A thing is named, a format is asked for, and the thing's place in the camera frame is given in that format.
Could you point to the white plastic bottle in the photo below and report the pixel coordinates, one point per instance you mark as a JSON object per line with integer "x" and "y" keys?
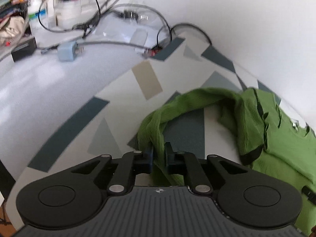
{"x": 37, "y": 16}

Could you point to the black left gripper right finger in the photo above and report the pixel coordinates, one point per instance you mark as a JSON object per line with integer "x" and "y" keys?
{"x": 187, "y": 165}

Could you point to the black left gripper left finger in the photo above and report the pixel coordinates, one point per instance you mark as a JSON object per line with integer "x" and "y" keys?
{"x": 129, "y": 166}

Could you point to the geometric patterned bed sheet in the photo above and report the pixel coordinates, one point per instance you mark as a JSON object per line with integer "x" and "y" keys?
{"x": 55, "y": 115}

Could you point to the black box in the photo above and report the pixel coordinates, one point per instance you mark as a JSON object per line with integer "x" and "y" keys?
{"x": 24, "y": 49}

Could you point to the green knit sweater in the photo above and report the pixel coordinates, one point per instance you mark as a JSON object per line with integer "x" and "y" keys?
{"x": 266, "y": 139}

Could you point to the light blue adapter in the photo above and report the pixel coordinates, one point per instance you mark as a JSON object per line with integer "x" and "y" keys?
{"x": 68, "y": 52}

